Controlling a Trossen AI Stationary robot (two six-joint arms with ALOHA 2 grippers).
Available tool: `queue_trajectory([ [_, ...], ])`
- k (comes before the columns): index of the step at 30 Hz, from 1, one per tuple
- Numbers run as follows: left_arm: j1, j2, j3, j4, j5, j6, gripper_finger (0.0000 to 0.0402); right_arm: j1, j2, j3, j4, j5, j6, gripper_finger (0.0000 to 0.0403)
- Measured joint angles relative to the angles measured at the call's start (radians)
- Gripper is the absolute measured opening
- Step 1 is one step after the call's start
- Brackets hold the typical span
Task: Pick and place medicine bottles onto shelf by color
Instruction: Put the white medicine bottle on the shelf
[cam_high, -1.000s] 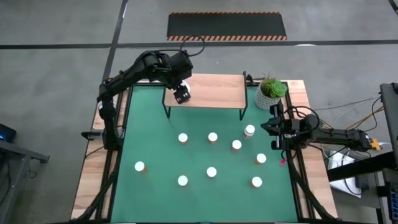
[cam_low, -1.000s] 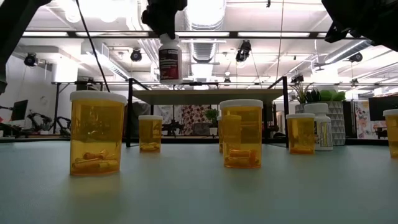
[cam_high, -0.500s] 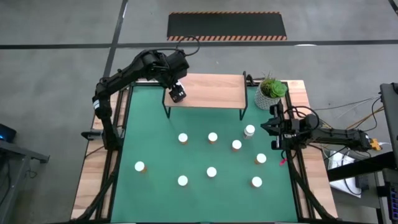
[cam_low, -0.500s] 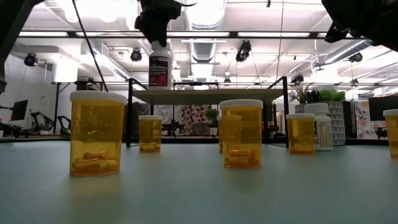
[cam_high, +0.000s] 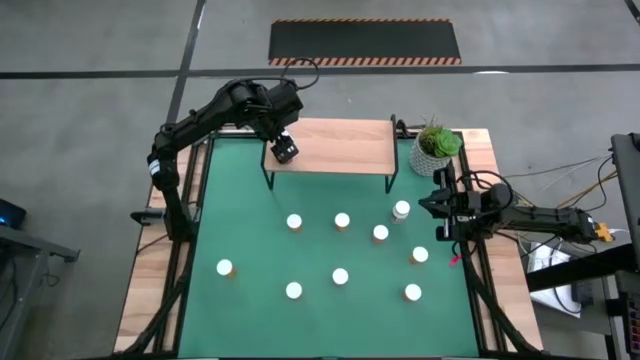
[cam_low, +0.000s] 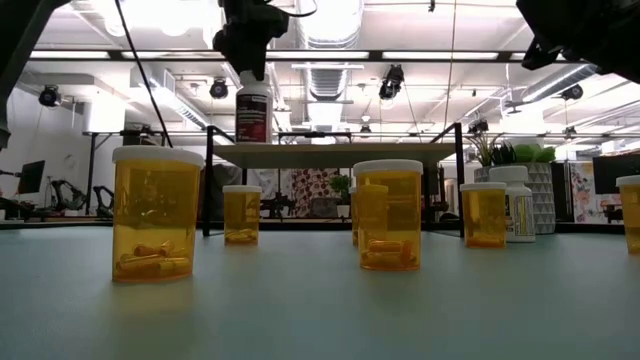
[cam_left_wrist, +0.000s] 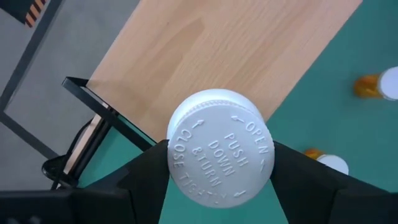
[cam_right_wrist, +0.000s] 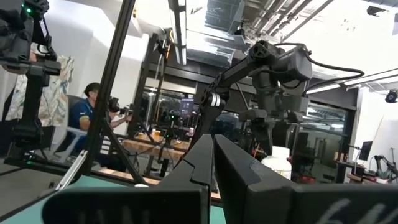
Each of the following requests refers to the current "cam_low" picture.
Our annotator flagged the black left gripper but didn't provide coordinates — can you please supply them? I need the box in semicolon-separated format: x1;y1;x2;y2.
212;0;292;83

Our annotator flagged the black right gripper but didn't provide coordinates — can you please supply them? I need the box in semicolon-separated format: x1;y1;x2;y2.
514;0;640;85

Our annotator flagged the large white bottle maroon label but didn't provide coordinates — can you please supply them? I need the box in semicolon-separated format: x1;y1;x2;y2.
234;69;275;145

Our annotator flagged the orange pill bottle white cap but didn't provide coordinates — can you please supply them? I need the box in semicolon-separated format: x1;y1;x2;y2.
348;184;390;247
111;145;206;285
615;174;640;256
352;158;425;273
222;184;263;247
459;181;508;250

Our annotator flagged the black ceiling spotlight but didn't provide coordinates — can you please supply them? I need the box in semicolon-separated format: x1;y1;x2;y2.
208;77;230;100
38;84;62;109
378;63;405;101
560;83;585;102

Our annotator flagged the large black monitor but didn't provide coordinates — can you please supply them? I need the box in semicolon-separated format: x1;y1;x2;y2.
592;153;640;195

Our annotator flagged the red floral patterned panel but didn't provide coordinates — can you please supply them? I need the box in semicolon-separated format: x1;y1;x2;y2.
291;168;351;219

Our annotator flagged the succulent in triangle-patterned pot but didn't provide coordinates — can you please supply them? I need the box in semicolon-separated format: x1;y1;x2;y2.
472;132;558;236

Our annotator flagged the pastel floral print panel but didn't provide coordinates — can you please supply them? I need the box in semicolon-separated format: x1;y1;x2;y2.
569;161;624;225

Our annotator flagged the small plant in white pot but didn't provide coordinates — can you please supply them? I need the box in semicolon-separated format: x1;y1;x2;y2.
329;173;354;219

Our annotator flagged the small black tilted monitor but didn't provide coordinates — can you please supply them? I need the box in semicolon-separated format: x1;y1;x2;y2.
17;159;46;196

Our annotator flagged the green table mat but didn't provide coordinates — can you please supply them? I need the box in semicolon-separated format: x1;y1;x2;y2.
0;227;640;360

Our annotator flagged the long black arm cable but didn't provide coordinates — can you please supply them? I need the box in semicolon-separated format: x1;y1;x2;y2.
113;0;175;149

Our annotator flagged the wooden shelf black metal frame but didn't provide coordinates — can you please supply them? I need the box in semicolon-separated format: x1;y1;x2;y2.
201;122;469;239

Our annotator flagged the black metal table frame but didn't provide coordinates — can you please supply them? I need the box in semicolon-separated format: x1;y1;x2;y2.
0;218;640;236

